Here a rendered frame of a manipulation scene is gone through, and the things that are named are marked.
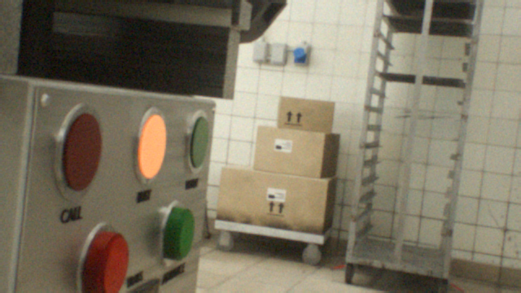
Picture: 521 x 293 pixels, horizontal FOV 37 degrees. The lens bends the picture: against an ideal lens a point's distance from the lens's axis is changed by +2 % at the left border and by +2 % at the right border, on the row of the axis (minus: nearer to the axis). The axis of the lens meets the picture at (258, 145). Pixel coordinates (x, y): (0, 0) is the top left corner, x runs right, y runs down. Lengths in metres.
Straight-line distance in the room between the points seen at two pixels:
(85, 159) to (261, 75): 4.41
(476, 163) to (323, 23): 1.19
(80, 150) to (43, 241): 0.04
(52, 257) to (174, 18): 0.26
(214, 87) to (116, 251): 0.20
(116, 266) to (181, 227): 0.09
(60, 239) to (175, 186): 0.14
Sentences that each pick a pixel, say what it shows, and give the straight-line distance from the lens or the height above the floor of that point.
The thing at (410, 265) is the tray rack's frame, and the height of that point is 0.15.
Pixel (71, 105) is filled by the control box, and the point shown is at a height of 0.83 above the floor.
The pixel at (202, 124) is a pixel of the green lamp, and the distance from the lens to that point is 0.47.
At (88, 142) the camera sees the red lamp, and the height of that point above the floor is 0.82.
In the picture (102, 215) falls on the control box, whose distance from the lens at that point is 0.36.
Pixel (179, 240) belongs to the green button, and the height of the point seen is 0.76.
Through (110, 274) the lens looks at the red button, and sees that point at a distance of 0.35.
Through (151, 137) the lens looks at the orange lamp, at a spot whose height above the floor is 0.82.
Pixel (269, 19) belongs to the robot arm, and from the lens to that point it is 0.72.
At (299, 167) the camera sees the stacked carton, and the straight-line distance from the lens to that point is 4.24.
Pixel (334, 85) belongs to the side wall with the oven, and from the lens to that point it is 4.61.
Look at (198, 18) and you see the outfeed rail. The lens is 0.53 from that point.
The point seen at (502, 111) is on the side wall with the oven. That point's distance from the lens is 4.50.
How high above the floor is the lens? 0.84
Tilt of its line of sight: 3 degrees down
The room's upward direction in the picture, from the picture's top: 6 degrees clockwise
